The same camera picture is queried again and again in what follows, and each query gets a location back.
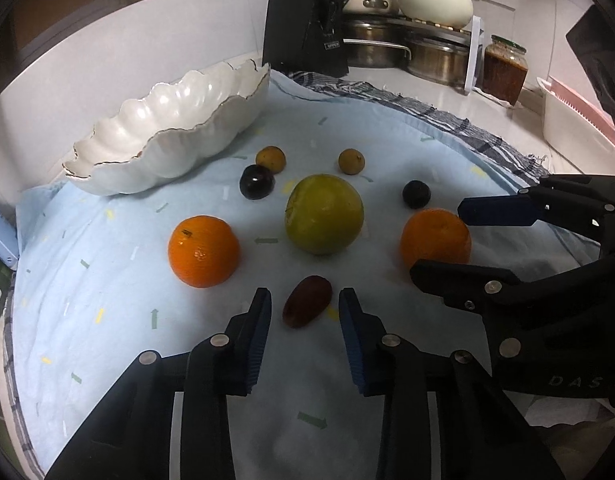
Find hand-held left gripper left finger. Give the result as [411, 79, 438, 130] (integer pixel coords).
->
[45, 287, 273, 480]

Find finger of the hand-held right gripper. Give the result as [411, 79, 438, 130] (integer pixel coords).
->
[457, 174, 615, 256]
[410, 259, 615, 346]

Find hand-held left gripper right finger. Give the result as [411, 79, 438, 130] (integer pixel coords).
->
[338, 287, 568, 480]

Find orange mandarin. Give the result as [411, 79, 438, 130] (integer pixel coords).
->
[168, 215, 241, 289]
[399, 208, 472, 283]

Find dark red jujube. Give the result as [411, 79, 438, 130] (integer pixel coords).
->
[282, 275, 333, 329]

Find small dark purple plum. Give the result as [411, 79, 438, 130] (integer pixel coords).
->
[402, 180, 432, 209]

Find green round apple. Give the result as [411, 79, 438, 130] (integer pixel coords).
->
[284, 173, 365, 256]

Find brown longan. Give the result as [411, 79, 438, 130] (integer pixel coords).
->
[256, 145, 287, 175]
[337, 148, 365, 176]

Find large dark purple plum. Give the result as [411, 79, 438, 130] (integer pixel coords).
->
[239, 164, 276, 201]

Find white scalloped ceramic bowl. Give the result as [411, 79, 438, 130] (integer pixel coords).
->
[62, 57, 271, 196]

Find white crumpled cloth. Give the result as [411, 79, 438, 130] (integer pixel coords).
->
[526, 394, 615, 429]

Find white and pink dish basket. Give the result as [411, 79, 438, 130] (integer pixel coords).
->
[536, 75, 615, 171]

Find light blue patterned cloth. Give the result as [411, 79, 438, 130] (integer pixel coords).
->
[8, 67, 603, 480]

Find glass jar of brown sauce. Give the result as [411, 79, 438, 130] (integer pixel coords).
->
[482, 35, 529, 107]

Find stainless steel pots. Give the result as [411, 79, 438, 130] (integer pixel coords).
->
[387, 14, 484, 97]

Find steel cooking pot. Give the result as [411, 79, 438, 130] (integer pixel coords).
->
[405, 35, 471, 93]

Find wide steel basin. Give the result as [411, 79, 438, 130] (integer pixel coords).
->
[342, 20, 413, 68]

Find black knife block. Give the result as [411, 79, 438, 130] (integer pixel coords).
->
[262, 0, 355, 78]

